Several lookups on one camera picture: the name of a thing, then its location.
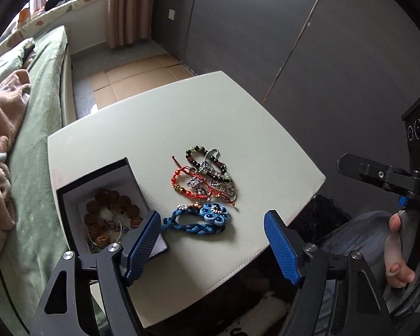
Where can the green leaf print pillow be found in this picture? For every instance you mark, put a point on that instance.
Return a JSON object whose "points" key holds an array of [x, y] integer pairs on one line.
{"points": [[5, 59]]}

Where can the person's right hand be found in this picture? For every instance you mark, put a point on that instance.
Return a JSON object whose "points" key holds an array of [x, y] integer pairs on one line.
{"points": [[393, 252]]}

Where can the black lace cloth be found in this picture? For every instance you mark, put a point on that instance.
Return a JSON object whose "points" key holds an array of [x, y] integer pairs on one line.
{"points": [[322, 213]]}

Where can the flattened cardboard sheet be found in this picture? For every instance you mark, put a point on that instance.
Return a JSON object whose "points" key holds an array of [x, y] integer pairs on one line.
{"points": [[136, 77]]}

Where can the bed with green sheet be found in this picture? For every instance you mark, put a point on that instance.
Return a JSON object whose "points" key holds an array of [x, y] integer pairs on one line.
{"points": [[38, 168]]}

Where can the black jewelry box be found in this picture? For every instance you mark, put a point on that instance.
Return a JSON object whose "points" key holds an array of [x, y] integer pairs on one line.
{"points": [[101, 196]]}

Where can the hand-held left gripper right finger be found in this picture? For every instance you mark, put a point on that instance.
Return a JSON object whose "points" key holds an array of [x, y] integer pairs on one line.
{"points": [[281, 248]]}

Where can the beige curtain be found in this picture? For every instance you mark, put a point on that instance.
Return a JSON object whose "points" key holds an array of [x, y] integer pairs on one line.
{"points": [[129, 7]]}

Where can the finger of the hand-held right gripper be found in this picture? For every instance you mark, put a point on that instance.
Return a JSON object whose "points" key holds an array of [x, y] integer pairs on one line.
{"points": [[374, 173]]}

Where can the white furry slipper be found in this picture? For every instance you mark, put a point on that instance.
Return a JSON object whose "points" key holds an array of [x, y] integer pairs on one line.
{"points": [[255, 315]]}

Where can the silver bangle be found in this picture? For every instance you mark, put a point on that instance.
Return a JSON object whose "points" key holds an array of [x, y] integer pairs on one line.
{"points": [[108, 229]]}

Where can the person's grey trouser leg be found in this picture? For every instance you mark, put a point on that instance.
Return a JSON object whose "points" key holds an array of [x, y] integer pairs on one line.
{"points": [[357, 238]]}

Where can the leaf print quilt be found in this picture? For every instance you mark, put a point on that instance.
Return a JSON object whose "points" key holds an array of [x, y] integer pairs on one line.
{"points": [[73, 1]]}

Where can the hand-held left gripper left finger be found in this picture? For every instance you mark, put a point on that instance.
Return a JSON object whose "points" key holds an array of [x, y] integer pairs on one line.
{"points": [[144, 243]]}

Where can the beige fleece blanket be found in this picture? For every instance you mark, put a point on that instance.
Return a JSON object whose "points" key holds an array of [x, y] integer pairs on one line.
{"points": [[3, 112]]}

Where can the white wall socket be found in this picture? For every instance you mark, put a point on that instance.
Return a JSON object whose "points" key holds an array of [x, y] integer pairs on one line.
{"points": [[172, 14]]}

